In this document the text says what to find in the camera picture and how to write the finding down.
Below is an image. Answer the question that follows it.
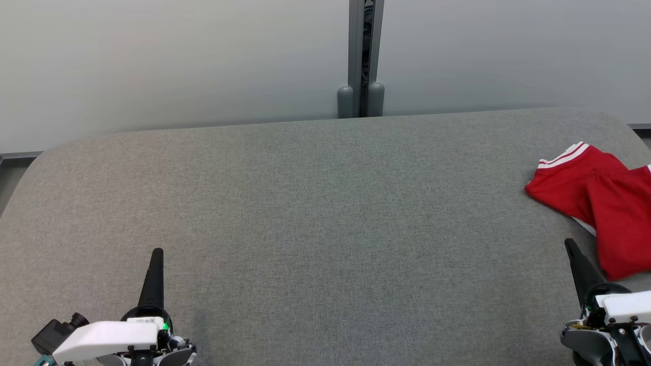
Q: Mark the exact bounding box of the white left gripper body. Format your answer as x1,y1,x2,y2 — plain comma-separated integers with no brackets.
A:
52,305,173,364

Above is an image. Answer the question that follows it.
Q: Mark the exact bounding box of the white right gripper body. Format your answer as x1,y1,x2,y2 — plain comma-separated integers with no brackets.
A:
582,283,651,326

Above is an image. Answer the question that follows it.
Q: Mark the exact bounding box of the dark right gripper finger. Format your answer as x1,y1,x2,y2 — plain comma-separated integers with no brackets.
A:
565,238,607,309

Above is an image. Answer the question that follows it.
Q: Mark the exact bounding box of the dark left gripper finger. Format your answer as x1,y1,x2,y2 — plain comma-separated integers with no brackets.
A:
138,248,165,309

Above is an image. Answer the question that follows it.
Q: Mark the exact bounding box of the red white basketball jersey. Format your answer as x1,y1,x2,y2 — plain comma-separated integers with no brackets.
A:
524,141,651,237

